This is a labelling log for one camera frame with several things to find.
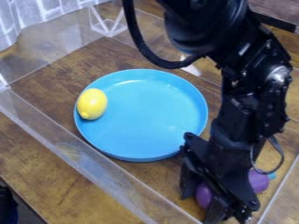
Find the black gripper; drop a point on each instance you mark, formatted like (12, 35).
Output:
(219, 162)

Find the purple toy eggplant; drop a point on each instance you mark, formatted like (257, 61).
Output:
(259, 182)

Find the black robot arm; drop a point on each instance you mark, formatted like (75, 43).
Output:
(221, 29)

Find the blue round tray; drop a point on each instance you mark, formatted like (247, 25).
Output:
(153, 108)

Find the yellow toy lemon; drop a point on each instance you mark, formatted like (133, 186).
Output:
(92, 104)

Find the white patterned curtain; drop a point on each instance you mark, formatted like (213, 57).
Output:
(22, 13)

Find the clear acrylic enclosure wall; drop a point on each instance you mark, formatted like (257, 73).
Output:
(68, 181)

